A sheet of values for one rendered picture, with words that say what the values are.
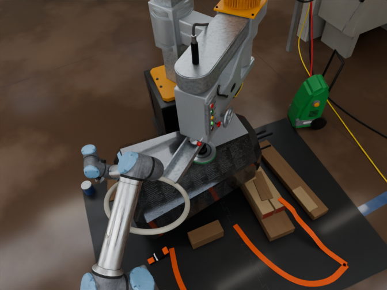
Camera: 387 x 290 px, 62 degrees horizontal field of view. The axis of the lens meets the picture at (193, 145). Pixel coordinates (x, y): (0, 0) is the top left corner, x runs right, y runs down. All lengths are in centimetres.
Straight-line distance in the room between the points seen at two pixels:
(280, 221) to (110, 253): 181
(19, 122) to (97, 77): 115
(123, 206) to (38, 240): 197
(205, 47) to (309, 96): 179
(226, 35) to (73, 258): 231
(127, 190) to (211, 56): 88
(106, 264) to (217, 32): 144
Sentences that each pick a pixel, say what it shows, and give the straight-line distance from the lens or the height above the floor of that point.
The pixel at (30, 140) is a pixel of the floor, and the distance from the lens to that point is 424.
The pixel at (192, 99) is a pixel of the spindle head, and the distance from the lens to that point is 189.
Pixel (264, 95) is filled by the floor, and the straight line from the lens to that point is 413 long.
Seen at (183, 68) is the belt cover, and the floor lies 170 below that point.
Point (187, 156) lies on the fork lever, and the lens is 215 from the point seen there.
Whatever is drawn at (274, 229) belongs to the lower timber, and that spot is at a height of 10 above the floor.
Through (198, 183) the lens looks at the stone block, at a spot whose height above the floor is 67.
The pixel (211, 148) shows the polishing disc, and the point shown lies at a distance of 243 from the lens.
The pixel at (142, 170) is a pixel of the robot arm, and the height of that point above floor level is 155.
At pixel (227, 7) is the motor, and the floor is 172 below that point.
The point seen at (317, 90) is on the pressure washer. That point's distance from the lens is 348.
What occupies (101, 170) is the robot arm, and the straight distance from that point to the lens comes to 210.
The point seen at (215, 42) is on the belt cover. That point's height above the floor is 170.
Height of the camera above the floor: 282
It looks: 52 degrees down
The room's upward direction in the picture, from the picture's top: 6 degrees counter-clockwise
